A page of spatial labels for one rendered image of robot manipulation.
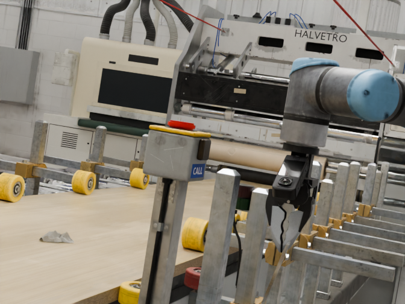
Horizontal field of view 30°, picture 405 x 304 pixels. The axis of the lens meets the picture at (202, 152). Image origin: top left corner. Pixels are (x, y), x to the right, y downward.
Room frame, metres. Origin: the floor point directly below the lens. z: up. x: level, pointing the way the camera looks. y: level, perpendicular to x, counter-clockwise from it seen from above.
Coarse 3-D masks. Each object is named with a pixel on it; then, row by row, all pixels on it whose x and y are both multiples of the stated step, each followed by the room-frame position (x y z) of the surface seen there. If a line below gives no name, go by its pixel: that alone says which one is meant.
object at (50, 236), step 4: (48, 232) 1.74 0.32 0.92; (52, 232) 1.74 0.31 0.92; (56, 232) 1.75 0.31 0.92; (44, 236) 1.71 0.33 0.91; (48, 236) 1.73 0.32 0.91; (52, 236) 1.74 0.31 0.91; (56, 236) 1.74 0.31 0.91; (60, 236) 1.75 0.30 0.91; (64, 236) 1.75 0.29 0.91; (68, 236) 1.75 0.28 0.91; (44, 240) 1.71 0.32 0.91; (48, 240) 1.71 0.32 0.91; (52, 240) 1.71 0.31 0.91; (56, 240) 1.72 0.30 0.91; (60, 240) 1.73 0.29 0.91; (64, 240) 1.74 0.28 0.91; (68, 240) 1.75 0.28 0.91; (72, 240) 1.76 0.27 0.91
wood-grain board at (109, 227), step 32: (64, 192) 2.59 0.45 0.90; (96, 192) 2.73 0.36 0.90; (128, 192) 2.88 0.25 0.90; (192, 192) 3.24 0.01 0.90; (0, 224) 1.83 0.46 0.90; (32, 224) 1.90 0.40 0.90; (64, 224) 1.97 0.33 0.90; (96, 224) 2.05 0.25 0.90; (128, 224) 2.14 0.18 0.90; (0, 256) 1.50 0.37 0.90; (32, 256) 1.54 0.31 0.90; (64, 256) 1.59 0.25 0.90; (96, 256) 1.64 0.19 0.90; (128, 256) 1.70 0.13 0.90; (192, 256) 1.81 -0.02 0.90; (0, 288) 1.27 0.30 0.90; (32, 288) 1.30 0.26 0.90; (64, 288) 1.33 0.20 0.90; (96, 288) 1.37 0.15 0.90
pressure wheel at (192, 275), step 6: (186, 270) 1.63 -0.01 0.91; (192, 270) 1.63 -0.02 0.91; (198, 270) 1.65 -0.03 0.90; (186, 276) 1.62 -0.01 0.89; (192, 276) 1.60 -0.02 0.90; (198, 276) 1.60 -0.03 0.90; (186, 282) 1.61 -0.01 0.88; (192, 282) 1.60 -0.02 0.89; (198, 282) 1.60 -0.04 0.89; (192, 288) 1.60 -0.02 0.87
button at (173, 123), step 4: (172, 120) 1.07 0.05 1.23; (168, 124) 1.07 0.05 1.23; (172, 124) 1.06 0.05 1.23; (176, 124) 1.06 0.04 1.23; (180, 124) 1.06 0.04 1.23; (184, 124) 1.06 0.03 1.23; (188, 124) 1.07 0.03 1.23; (192, 124) 1.07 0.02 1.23; (180, 128) 1.06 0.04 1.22; (184, 128) 1.06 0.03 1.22; (188, 128) 1.07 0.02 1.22; (192, 128) 1.07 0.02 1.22
